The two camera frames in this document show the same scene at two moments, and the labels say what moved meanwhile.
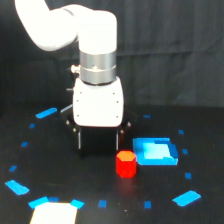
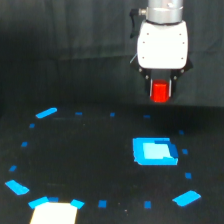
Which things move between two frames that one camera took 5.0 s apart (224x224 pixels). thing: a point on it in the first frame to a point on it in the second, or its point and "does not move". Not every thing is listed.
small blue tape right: x=188 y=175 does not move
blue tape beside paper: x=77 y=203 does not move
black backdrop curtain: x=169 y=53 does not move
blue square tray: x=155 y=151 does not move
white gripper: x=98 y=105 to x=162 y=50
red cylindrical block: x=126 y=163 to x=160 y=91
